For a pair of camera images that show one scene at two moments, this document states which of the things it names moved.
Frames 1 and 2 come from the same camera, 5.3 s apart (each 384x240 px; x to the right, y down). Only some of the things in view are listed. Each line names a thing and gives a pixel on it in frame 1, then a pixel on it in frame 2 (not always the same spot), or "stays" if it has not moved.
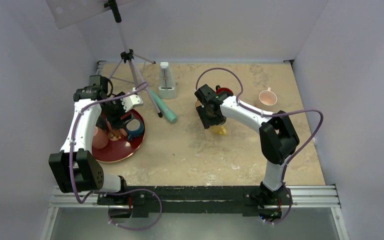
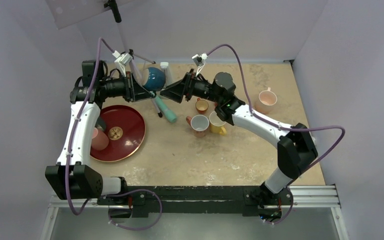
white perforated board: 67,12 stays
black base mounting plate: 138,202 stays
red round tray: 122,149 stays
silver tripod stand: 128,54 stays
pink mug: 100,138 stays
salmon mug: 116,134 → 198,124
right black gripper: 206,121 → 185,87
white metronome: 168,89 stays
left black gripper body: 113,111 → 121,87
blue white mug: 134,128 → 153,78
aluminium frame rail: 319,196 stays
